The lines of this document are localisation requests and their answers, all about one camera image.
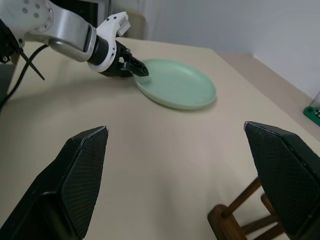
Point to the beige chair back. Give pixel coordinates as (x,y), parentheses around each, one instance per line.
(138,25)

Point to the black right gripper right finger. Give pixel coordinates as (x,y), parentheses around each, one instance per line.
(287,175)

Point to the green plastic object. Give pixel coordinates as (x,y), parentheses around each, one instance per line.
(311,113)

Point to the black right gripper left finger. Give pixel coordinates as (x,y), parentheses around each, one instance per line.
(75,180)

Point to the wooden dish rack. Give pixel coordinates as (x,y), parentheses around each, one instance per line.
(240,217)

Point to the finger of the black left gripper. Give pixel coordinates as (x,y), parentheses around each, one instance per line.
(138,65)
(128,70)

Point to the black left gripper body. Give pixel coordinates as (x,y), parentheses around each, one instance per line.
(117,68)

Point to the black robot torso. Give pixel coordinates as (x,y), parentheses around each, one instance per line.
(7,42)

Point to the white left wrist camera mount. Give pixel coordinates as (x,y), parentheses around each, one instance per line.
(110,26)

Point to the dark monitor screen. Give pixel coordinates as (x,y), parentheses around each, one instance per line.
(96,12)

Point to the black zip tie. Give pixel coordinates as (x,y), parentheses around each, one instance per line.
(32,66)

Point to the light green plate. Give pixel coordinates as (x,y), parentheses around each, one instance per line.
(180,85)

